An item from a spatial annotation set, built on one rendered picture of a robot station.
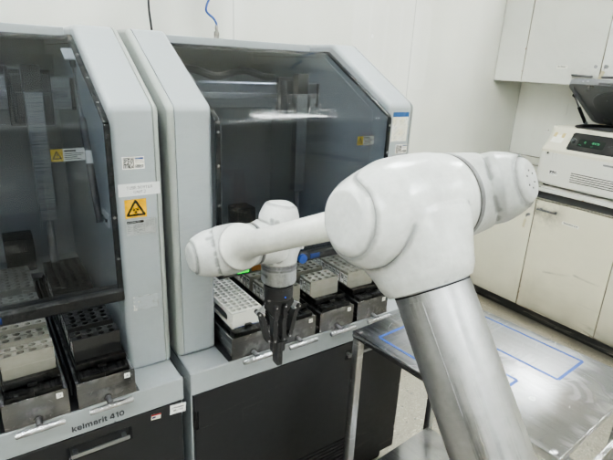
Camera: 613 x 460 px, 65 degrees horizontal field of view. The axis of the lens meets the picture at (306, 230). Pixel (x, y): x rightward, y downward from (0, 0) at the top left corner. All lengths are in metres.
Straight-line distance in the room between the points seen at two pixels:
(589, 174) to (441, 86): 1.06
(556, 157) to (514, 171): 2.60
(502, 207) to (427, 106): 2.71
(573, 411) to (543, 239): 2.16
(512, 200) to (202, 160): 0.82
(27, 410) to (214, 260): 0.56
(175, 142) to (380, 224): 0.79
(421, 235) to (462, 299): 0.10
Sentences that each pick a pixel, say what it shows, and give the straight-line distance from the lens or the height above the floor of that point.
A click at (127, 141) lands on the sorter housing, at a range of 1.22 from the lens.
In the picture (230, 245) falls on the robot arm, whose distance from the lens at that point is 1.03.
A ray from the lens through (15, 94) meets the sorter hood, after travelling 1.27.
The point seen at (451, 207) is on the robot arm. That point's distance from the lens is 0.61.
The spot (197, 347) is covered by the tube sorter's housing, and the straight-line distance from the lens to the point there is 1.48.
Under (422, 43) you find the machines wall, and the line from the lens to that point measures 3.31.
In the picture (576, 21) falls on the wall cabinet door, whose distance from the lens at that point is 3.64.
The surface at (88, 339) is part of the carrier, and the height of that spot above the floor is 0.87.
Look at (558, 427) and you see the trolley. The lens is 1.27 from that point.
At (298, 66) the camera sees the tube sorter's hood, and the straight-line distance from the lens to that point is 1.69.
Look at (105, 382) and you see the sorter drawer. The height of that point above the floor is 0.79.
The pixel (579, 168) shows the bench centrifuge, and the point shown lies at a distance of 3.24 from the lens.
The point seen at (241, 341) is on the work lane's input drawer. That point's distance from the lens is 1.43.
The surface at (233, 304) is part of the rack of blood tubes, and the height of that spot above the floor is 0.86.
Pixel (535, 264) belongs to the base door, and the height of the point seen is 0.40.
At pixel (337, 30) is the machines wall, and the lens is 2.87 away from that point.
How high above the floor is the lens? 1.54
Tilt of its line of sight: 19 degrees down
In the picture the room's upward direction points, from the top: 3 degrees clockwise
